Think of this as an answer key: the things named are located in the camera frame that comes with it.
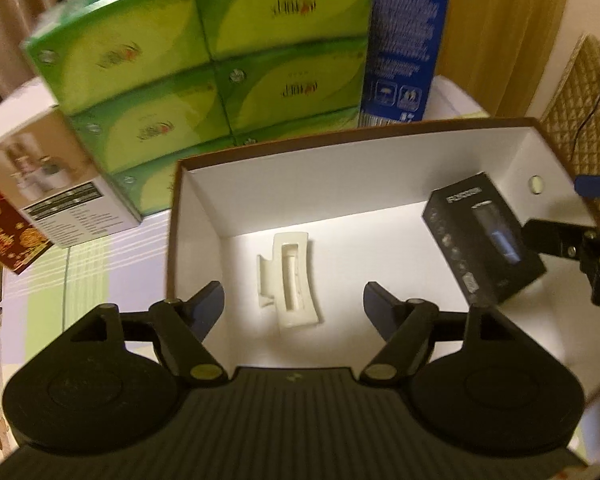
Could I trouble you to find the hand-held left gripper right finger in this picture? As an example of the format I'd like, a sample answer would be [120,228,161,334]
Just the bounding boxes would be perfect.
[360,281,528,386]

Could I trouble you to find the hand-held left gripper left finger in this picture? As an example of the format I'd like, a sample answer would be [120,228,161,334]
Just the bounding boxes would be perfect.
[70,280,231,388]

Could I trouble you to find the white hair claw clip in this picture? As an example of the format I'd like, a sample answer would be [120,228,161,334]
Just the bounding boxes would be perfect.
[256,231,326,333]

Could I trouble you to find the black product box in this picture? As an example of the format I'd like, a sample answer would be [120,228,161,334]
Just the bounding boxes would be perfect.
[421,171,547,306]

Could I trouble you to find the white cardboard box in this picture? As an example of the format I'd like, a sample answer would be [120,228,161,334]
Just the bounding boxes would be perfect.
[165,117,600,466]

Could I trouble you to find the checkered cloth desktop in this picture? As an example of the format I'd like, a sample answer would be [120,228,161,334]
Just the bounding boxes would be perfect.
[0,75,496,461]

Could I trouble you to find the golden quilted cushion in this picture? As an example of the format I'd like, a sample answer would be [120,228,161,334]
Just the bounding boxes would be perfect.
[537,35,600,241]

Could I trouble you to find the white photo-printed box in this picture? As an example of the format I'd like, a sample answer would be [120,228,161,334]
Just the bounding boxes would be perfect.
[0,105,143,248]

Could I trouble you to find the red gold-printed box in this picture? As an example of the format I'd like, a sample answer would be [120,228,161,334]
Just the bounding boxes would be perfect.
[0,170,53,276]

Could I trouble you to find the blue milk carton box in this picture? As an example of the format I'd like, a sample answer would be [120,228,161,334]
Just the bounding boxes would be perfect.
[357,0,453,128]

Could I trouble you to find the stack of green tissue packs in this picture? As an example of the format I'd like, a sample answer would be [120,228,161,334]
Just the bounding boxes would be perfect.
[20,0,377,226]

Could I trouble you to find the beige curtain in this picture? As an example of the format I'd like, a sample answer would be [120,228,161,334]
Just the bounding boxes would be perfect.
[0,0,106,116]

